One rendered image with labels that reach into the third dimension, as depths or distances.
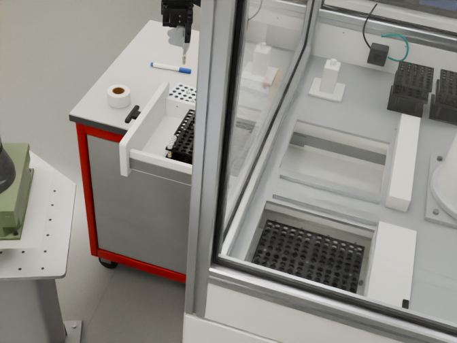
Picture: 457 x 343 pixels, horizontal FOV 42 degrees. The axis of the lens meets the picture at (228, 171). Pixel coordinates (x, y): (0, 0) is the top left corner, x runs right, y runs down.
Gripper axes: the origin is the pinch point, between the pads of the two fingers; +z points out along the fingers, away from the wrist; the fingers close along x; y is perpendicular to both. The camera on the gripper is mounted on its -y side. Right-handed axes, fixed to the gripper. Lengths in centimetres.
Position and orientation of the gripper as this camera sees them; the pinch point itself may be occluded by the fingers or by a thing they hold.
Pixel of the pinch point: (186, 48)
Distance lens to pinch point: 174.0
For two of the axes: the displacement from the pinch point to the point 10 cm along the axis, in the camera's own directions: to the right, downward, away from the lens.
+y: -9.9, 0.3, -1.6
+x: 1.4, 6.6, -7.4
